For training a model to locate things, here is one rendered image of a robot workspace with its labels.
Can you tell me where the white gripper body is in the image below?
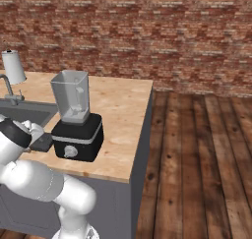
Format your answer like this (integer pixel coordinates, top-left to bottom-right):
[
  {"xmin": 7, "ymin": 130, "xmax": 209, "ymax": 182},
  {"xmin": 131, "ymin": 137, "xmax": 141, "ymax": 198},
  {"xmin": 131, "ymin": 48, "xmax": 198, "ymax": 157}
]
[{"xmin": 21, "ymin": 119, "xmax": 46, "ymax": 147}]

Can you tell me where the dark grey blender lid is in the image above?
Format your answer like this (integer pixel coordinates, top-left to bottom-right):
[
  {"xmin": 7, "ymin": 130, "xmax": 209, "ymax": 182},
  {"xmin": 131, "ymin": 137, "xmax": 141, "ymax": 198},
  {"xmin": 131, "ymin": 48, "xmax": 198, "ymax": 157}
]
[{"xmin": 29, "ymin": 132, "xmax": 54, "ymax": 153}]

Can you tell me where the black blender base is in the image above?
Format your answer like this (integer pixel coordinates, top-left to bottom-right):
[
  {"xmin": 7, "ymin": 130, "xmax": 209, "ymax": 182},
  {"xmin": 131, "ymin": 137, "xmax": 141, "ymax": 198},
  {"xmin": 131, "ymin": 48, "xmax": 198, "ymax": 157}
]
[{"xmin": 50, "ymin": 112, "xmax": 105, "ymax": 163}]

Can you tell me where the clear blender jug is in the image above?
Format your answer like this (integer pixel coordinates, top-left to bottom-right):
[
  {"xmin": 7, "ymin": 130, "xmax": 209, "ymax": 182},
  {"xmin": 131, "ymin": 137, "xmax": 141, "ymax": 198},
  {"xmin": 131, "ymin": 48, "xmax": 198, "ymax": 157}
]
[{"xmin": 49, "ymin": 69, "xmax": 91, "ymax": 126}]

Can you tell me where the grey sink basin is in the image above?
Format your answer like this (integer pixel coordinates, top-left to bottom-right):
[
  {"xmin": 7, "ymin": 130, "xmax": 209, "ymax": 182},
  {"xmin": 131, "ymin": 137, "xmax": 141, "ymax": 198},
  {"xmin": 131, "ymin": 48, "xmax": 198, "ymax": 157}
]
[{"xmin": 0, "ymin": 98, "xmax": 60, "ymax": 130}]

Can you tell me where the grey metal tap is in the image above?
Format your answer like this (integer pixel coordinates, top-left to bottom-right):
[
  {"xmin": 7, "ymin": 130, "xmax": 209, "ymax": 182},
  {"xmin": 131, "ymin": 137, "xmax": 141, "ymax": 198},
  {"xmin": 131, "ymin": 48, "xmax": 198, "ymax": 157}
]
[{"xmin": 0, "ymin": 73, "xmax": 26, "ymax": 106}]

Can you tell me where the white paper towel roll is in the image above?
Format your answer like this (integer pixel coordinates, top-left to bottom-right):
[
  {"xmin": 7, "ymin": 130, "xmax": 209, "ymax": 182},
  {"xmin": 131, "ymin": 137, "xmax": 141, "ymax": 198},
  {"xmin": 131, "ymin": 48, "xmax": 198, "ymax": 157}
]
[{"xmin": 1, "ymin": 48, "xmax": 28, "ymax": 86}]

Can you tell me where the grey island cabinet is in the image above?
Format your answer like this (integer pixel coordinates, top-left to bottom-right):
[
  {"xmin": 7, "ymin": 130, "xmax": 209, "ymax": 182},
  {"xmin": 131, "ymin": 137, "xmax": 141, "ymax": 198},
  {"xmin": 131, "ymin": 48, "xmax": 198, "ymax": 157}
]
[{"xmin": 0, "ymin": 87, "xmax": 155, "ymax": 239}]

